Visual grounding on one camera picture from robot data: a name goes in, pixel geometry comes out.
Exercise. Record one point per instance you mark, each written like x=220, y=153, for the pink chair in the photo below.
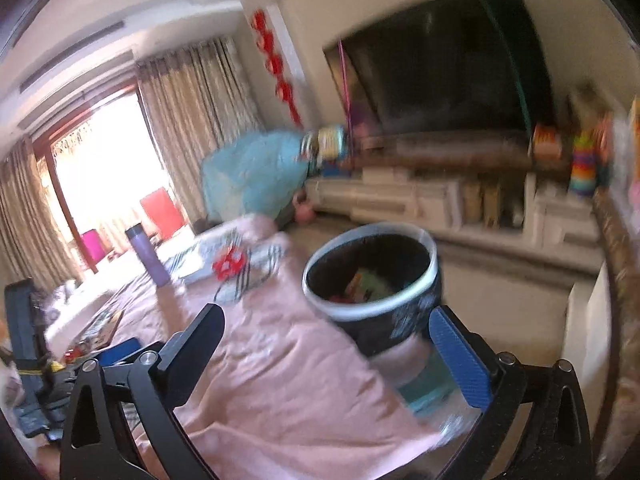
x=94, y=250

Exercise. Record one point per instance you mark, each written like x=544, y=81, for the white rimmed black trash bin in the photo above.
x=400, y=320

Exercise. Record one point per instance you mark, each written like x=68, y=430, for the pink ribbon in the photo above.
x=346, y=90

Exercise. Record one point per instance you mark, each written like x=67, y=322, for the purple thermos bottle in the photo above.
x=149, y=255

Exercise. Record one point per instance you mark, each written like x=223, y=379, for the black television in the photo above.
x=440, y=70

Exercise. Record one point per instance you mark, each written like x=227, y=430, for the red chair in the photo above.
x=162, y=212

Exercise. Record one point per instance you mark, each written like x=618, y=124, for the beige patterned curtain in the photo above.
x=200, y=110
x=30, y=220

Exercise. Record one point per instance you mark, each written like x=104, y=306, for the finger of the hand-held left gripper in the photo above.
x=42, y=417
x=120, y=352

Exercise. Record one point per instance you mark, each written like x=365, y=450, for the white tv stand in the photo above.
x=450, y=200

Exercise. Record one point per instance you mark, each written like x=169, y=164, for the red hanging ornament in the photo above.
x=275, y=60

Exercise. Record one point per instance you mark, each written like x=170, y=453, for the colourful stacking toy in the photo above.
x=590, y=165

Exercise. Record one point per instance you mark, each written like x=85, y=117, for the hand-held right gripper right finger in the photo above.
x=460, y=362

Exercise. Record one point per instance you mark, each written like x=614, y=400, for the green hoop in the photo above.
x=505, y=55

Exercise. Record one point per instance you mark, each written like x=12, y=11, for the light blue cushion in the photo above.
x=255, y=175

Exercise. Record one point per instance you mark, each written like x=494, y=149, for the red snack wrapper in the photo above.
x=230, y=263

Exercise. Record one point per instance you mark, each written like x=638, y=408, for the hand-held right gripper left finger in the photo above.
x=200, y=347

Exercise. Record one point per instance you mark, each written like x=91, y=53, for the orange toy box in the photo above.
x=546, y=141

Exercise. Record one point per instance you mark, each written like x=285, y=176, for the teal plastic object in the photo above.
x=427, y=380

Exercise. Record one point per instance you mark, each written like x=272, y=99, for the plaid cloth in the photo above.
x=261, y=265

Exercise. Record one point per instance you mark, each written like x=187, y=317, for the pink floor toy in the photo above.
x=305, y=212

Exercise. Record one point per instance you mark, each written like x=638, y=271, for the green snack wrapper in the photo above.
x=376, y=287

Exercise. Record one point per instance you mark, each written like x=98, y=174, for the speckled stone ledge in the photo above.
x=622, y=310

